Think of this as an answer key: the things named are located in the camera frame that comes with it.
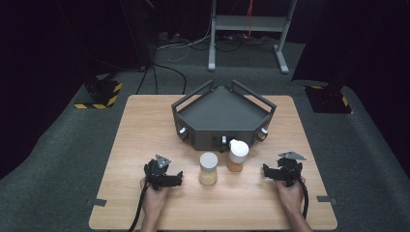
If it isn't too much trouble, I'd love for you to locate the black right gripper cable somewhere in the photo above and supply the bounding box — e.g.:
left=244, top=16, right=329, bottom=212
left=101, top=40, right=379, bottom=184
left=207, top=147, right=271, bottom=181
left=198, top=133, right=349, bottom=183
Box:
left=298, top=178, right=310, bottom=220

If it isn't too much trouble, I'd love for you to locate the dark grey corner rack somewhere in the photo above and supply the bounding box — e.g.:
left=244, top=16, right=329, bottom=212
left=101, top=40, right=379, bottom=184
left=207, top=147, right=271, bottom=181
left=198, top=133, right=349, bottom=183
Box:
left=171, top=79, right=278, bottom=153

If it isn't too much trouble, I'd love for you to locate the grey tape piece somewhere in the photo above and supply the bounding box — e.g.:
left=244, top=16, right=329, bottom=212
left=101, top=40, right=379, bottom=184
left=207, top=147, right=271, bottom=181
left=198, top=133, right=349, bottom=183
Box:
left=86, top=197, right=107, bottom=208
left=316, top=194, right=338, bottom=206

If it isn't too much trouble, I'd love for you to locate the orange cable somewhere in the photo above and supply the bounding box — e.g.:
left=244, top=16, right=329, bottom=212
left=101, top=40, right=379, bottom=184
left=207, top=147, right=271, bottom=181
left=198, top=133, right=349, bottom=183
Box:
left=243, top=0, right=254, bottom=40

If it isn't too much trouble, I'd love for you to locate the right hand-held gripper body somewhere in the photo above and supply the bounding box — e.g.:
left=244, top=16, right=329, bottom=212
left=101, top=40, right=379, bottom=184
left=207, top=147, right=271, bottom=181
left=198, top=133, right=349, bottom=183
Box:
left=278, top=151, right=308, bottom=188

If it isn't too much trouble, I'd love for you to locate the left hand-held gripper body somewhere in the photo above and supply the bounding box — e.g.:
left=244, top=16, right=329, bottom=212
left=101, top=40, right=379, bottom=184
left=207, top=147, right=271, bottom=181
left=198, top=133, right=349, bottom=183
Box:
left=143, top=154, right=172, bottom=191

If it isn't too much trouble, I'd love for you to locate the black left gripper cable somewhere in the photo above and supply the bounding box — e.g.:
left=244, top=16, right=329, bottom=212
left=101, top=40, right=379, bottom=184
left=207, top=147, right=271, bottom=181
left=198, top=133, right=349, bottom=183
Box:
left=129, top=182, right=151, bottom=232

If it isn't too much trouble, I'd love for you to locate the black floor cable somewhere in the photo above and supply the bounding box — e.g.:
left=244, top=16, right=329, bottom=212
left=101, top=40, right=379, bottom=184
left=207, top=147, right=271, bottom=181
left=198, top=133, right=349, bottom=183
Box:
left=134, top=62, right=188, bottom=96

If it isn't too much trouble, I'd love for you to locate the glass jar with spout lid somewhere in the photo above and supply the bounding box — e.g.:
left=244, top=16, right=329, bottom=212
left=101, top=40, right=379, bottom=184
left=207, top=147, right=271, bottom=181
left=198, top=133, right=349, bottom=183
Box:
left=226, top=138, right=250, bottom=173

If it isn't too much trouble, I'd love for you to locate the white floor cable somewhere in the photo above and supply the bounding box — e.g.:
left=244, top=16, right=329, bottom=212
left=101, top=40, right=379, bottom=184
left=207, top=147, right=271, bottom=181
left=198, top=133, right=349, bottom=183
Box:
left=156, top=18, right=215, bottom=63

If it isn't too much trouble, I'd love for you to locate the grey metal stand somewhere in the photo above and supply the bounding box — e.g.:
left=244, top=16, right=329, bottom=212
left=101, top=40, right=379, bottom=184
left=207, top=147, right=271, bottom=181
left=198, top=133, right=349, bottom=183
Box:
left=207, top=0, right=298, bottom=74

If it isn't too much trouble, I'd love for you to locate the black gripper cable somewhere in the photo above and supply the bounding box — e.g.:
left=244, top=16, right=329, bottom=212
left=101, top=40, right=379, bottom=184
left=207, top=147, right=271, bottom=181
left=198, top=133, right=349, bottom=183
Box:
left=129, top=182, right=151, bottom=232
left=298, top=178, right=310, bottom=220

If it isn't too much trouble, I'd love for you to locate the black yellow striped base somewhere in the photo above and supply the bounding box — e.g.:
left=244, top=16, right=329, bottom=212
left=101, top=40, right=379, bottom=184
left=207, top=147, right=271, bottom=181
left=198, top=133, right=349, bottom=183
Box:
left=304, top=84, right=353, bottom=115
left=73, top=72, right=124, bottom=110

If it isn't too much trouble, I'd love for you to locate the person's left hand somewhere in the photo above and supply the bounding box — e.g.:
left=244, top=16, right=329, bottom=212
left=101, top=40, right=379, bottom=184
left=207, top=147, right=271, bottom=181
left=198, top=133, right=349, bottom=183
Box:
left=139, top=178, right=172, bottom=216

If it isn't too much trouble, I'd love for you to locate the person's right hand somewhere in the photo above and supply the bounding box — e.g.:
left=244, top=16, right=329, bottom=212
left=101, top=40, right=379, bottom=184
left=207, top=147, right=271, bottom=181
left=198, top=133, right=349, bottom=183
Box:
left=274, top=178, right=306, bottom=214

